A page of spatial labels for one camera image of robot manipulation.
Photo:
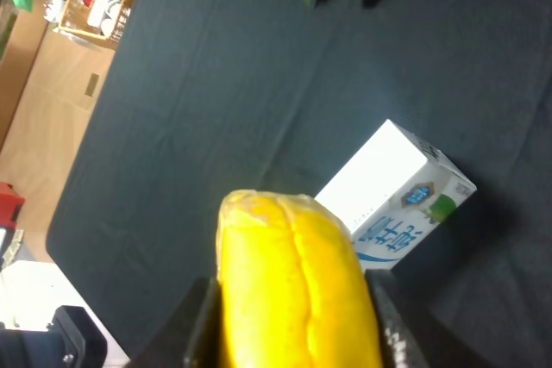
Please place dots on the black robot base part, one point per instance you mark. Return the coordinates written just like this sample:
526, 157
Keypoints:
72, 339

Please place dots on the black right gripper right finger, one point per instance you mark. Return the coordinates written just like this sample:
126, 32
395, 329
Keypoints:
410, 335

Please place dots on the brown cardboard box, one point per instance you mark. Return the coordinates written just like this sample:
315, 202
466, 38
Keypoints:
49, 88

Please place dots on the white blue milk carton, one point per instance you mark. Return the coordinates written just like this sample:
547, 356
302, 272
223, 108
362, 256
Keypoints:
394, 191

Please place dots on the yellow banana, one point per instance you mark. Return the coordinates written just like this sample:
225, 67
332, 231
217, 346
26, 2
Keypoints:
293, 293

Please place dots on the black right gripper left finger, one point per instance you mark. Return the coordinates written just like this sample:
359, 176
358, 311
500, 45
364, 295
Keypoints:
190, 337

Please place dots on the red box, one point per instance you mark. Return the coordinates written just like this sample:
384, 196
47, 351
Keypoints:
10, 206

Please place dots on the black tablecloth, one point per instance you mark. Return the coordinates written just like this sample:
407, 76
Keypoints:
208, 96

